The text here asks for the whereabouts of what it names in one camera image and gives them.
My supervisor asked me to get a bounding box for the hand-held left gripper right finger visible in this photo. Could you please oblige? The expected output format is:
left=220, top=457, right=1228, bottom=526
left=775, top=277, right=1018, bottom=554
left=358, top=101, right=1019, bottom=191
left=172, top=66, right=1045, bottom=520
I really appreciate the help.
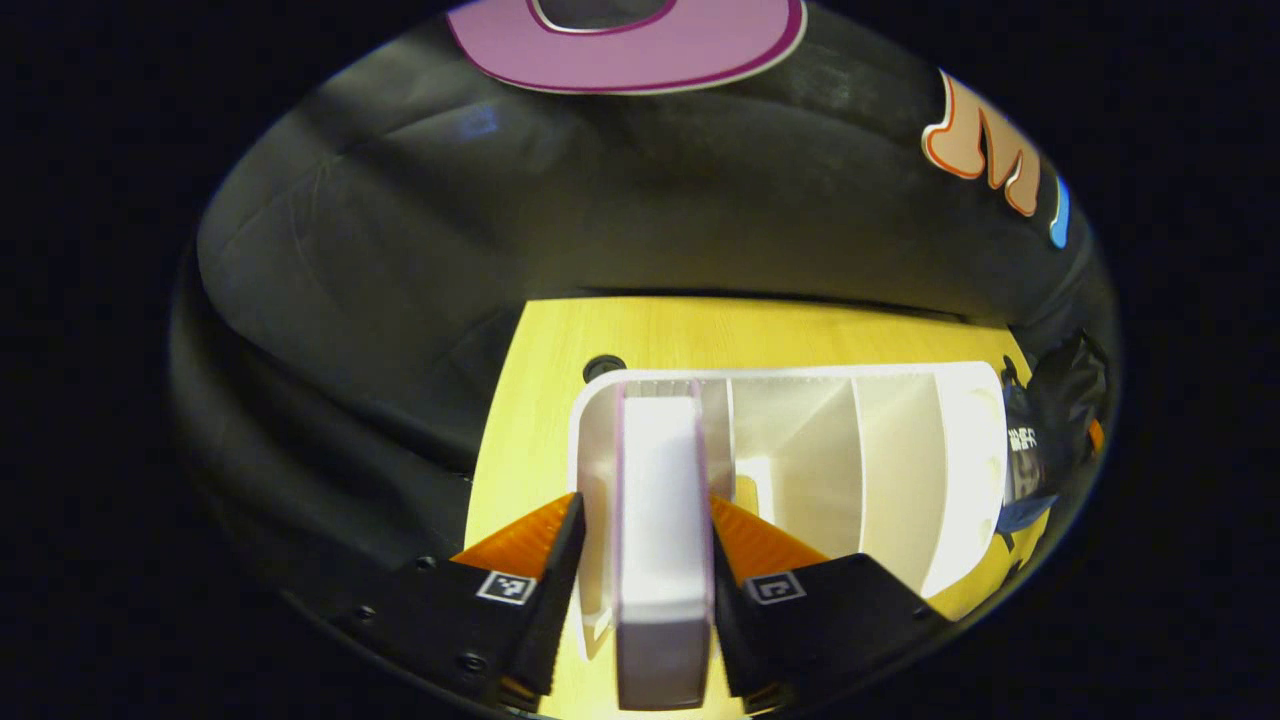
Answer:
left=710, top=495, right=951, bottom=713

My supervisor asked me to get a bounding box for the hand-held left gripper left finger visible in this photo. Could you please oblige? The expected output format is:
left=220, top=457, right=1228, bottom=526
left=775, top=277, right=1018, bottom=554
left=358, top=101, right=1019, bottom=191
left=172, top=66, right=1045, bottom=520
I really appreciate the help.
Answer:
left=345, top=492, right=586, bottom=713

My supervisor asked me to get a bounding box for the blue schoolbag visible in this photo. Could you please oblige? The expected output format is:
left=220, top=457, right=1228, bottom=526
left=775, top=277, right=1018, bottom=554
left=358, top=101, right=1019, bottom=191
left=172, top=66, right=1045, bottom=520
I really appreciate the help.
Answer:
left=995, top=330, right=1111, bottom=556

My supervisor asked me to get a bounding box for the pink book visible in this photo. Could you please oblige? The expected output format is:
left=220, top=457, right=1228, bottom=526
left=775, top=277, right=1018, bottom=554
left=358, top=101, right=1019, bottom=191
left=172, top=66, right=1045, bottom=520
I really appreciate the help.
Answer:
left=612, top=383, right=716, bottom=711

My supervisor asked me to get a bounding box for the white bookshelf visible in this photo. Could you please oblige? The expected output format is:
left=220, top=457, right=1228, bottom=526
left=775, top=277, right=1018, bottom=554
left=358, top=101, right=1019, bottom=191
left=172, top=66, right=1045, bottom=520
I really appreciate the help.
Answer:
left=568, top=360, right=1009, bottom=661

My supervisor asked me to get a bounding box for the black backdrop cloth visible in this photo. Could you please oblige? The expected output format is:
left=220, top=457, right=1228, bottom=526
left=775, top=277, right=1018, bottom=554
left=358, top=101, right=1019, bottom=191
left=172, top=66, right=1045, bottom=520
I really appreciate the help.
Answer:
left=170, top=0, right=1121, bottom=621

